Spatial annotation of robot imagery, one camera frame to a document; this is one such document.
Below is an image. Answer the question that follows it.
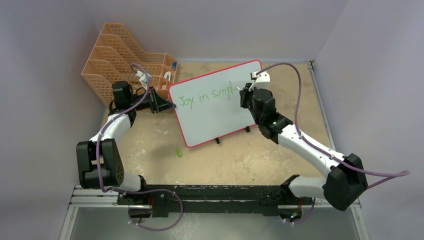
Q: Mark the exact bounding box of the pink framed whiteboard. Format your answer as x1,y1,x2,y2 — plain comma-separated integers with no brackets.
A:
168,59,262,148

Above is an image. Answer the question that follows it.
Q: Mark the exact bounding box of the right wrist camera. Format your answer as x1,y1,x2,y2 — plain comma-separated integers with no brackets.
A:
249,71,271,91

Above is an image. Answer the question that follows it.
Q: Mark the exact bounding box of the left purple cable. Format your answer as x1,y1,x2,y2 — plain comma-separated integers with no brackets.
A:
96,62,184,232

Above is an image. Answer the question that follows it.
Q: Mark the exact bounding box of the white stapler in organizer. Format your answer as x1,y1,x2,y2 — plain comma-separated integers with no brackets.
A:
163,71,172,81

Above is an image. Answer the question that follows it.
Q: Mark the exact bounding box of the aluminium base frame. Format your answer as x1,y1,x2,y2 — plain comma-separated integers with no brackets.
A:
59,61,370,240

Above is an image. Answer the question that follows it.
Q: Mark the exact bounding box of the black whiteboard stand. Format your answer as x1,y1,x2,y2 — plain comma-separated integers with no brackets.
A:
214,126,251,145

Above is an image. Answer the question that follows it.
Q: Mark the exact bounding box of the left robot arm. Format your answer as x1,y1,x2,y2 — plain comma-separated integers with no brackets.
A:
76,81,176,205

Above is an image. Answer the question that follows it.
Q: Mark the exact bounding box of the green marker cap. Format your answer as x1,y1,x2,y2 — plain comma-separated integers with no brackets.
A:
176,148,182,157

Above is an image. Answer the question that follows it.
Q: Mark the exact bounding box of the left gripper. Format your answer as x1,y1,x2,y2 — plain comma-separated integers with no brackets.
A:
128,86,176,114

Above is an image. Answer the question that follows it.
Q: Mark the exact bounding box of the orange plastic file organizer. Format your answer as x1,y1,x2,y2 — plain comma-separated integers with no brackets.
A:
81,22,178,106

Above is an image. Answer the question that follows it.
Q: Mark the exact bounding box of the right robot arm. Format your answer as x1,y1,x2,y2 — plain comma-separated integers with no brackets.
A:
239,83,368,211

